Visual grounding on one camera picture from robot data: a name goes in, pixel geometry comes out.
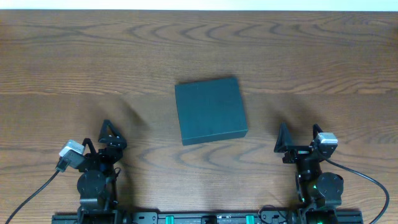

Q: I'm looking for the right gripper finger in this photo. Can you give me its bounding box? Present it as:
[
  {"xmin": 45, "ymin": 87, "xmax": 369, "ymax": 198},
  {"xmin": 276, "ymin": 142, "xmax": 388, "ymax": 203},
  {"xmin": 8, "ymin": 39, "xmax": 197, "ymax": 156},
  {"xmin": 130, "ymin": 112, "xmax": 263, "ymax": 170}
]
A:
[
  {"xmin": 313, "ymin": 124, "xmax": 323, "ymax": 139},
  {"xmin": 274, "ymin": 123, "xmax": 310, "ymax": 153}
]

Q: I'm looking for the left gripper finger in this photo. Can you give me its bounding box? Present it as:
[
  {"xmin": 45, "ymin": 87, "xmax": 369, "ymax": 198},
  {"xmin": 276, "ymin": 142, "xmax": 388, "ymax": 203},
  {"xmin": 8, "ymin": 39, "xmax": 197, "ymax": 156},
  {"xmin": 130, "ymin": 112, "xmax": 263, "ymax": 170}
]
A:
[
  {"xmin": 98, "ymin": 119, "xmax": 127, "ymax": 149},
  {"xmin": 82, "ymin": 138, "xmax": 96, "ymax": 154}
]

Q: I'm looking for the dark green box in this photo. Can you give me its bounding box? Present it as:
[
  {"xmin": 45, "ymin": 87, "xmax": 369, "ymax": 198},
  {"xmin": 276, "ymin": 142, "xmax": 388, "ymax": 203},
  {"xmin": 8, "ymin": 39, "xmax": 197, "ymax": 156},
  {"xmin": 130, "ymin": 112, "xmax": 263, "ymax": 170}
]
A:
[{"xmin": 175, "ymin": 77, "xmax": 248, "ymax": 146}]

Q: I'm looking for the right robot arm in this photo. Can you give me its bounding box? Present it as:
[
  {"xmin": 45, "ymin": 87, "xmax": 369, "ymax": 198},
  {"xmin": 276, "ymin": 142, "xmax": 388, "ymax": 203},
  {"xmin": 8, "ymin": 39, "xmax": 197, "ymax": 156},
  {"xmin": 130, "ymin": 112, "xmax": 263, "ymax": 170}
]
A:
[{"xmin": 274, "ymin": 123, "xmax": 344, "ymax": 223}]

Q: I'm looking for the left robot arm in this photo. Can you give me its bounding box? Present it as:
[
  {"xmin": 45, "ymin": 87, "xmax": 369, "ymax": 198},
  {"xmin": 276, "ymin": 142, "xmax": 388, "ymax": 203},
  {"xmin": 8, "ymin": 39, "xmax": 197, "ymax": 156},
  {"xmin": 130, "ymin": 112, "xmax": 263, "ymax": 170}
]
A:
[{"xmin": 76, "ymin": 119, "xmax": 129, "ymax": 224}]

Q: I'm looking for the left black cable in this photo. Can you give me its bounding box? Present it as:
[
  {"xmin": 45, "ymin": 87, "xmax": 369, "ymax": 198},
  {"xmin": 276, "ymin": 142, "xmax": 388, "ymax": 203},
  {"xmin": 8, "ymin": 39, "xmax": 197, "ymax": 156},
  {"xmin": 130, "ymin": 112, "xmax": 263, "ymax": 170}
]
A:
[{"xmin": 4, "ymin": 169, "xmax": 62, "ymax": 224}]

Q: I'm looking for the black cable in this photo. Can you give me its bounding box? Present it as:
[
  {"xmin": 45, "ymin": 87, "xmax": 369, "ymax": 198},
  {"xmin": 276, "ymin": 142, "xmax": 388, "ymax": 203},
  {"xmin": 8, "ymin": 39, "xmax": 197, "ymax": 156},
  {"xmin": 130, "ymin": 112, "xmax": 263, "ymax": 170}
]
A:
[
  {"xmin": 4, "ymin": 169, "xmax": 62, "ymax": 224},
  {"xmin": 323, "ymin": 157, "xmax": 391, "ymax": 224}
]

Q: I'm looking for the right black cable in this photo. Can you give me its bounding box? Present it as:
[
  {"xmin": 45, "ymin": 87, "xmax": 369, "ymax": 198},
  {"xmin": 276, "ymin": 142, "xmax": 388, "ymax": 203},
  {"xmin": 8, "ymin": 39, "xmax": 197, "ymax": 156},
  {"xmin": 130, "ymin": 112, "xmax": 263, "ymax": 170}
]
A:
[{"xmin": 323, "ymin": 157, "xmax": 391, "ymax": 224}]

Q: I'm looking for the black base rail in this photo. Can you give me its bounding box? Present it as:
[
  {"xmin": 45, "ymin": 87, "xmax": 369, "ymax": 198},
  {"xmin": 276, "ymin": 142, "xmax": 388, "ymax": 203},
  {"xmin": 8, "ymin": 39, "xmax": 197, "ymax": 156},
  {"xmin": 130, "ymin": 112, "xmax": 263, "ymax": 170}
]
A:
[{"xmin": 51, "ymin": 208, "xmax": 363, "ymax": 224}]

